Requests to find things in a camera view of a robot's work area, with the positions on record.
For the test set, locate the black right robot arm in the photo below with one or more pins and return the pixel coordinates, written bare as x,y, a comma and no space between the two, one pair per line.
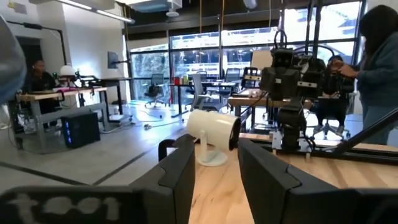
290,121

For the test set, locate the person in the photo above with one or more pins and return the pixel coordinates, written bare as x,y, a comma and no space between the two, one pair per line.
40,81
379,77
334,81

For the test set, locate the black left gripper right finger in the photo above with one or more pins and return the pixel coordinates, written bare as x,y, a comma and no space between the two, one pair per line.
270,193

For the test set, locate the black computer with blue lights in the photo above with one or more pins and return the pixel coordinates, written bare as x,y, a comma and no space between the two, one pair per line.
81,129

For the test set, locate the wall-mounted monitor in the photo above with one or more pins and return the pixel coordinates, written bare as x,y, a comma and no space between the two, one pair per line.
112,59

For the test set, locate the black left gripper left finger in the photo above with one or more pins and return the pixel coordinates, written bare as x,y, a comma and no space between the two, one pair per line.
174,193

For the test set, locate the white dome lamp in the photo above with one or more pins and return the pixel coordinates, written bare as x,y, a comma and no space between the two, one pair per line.
66,71

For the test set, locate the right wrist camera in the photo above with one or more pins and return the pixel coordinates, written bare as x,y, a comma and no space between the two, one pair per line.
283,57

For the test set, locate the grey office chair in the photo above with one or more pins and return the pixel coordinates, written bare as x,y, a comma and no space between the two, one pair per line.
200,93
155,88

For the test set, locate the black office table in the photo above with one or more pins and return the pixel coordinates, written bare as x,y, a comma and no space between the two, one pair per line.
202,84

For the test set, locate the wooden workbench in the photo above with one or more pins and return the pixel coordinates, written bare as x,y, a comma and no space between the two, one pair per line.
62,93
248,100

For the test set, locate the ceiling light strip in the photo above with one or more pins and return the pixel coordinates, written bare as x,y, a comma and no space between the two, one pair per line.
102,12

